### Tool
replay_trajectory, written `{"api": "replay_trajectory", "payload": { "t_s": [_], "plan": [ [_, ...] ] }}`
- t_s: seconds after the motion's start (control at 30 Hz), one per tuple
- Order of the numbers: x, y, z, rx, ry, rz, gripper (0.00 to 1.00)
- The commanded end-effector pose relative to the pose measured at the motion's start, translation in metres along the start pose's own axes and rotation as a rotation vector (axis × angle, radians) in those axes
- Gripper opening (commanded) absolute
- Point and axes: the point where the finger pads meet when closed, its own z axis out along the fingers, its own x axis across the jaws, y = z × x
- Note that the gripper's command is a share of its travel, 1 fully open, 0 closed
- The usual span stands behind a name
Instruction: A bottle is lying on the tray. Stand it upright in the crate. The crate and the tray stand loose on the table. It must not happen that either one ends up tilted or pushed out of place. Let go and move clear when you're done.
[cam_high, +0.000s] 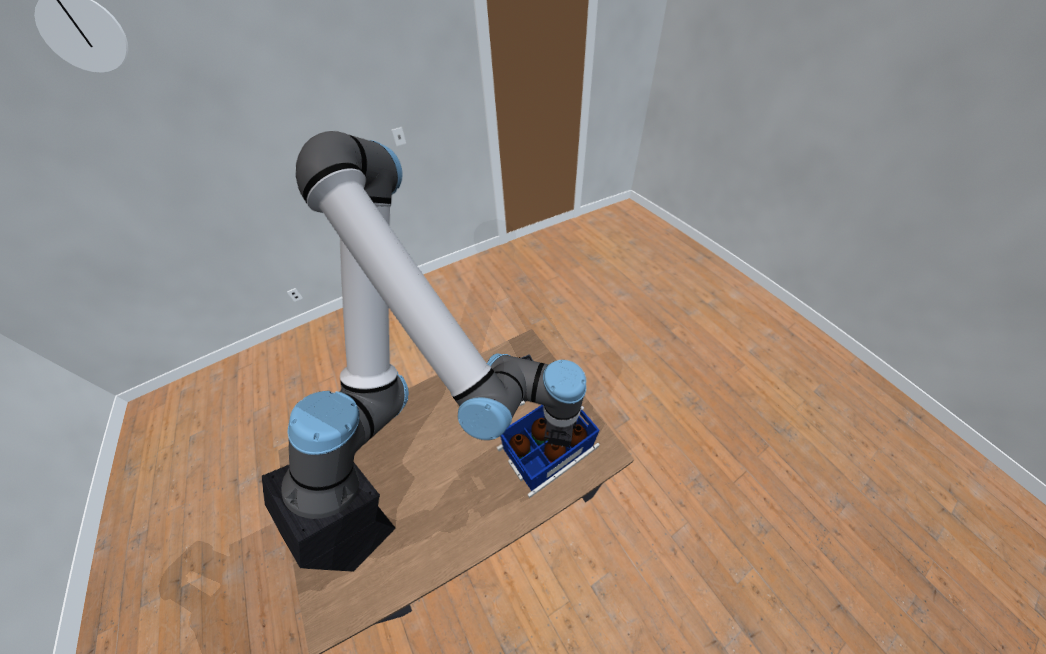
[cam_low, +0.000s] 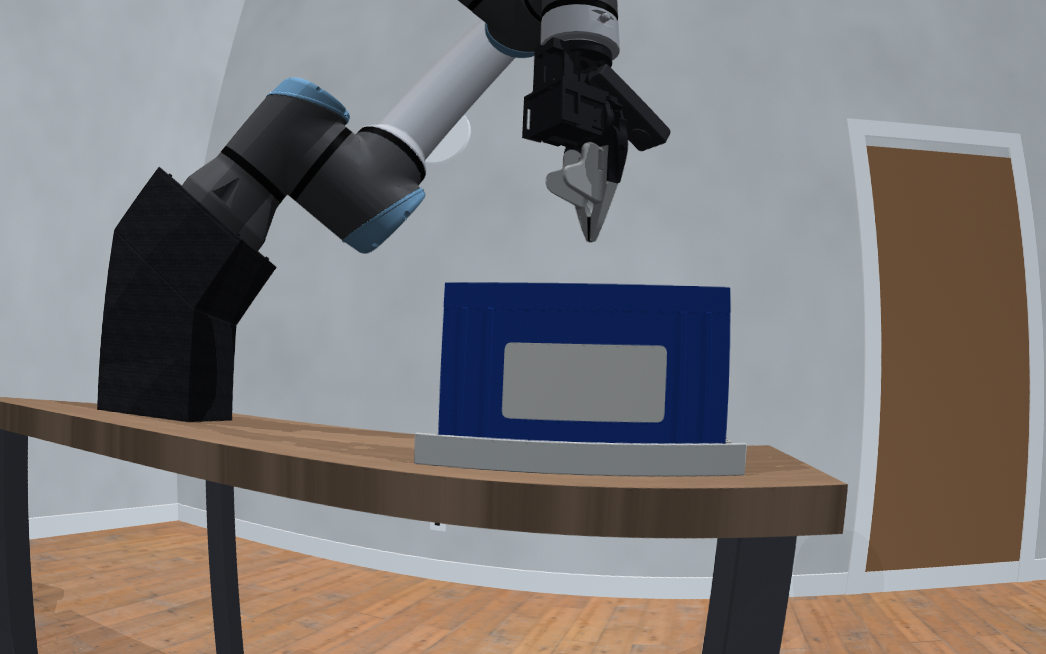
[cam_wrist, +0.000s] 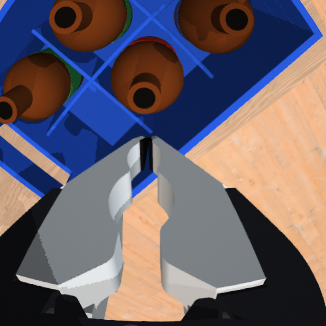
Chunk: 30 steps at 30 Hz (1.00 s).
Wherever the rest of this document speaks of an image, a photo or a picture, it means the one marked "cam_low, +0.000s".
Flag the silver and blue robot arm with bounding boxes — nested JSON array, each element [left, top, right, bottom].
[[182, 0, 670, 254]]

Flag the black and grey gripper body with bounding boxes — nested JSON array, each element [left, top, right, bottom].
[[522, 37, 624, 150]]

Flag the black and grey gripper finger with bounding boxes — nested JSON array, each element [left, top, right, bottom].
[[563, 117, 628, 242], [546, 146, 593, 242]]

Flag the grey flat bar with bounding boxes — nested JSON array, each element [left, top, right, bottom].
[[414, 433, 747, 476]]

